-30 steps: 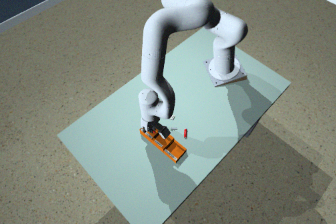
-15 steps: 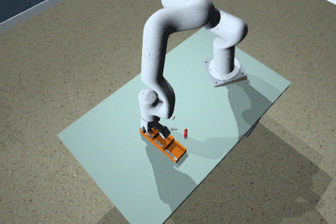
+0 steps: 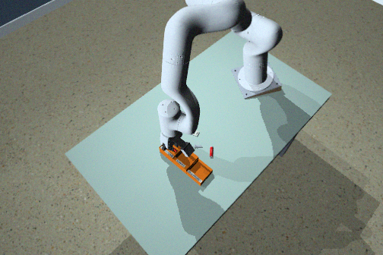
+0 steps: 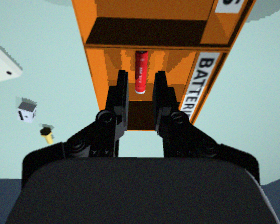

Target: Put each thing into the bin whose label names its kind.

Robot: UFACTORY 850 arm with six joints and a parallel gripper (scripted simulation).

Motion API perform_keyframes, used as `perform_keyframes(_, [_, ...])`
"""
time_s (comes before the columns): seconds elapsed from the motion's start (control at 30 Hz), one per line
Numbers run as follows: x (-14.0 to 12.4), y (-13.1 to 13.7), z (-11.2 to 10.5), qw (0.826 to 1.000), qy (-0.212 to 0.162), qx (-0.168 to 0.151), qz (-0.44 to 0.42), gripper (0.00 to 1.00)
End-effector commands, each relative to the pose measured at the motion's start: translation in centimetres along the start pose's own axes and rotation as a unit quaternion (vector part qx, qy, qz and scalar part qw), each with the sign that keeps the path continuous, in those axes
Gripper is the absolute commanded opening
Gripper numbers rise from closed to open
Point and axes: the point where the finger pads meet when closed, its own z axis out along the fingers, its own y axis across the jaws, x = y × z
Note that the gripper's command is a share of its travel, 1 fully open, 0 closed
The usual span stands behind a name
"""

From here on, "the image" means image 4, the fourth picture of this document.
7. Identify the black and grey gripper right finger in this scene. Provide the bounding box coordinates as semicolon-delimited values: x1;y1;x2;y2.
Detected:
152;71;260;185

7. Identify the white domino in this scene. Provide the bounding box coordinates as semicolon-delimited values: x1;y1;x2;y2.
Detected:
0;50;23;81

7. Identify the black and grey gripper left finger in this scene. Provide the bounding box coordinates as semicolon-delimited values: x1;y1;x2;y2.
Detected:
21;70;129;190

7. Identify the orange bin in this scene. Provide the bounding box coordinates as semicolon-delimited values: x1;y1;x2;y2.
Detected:
72;0;256;131

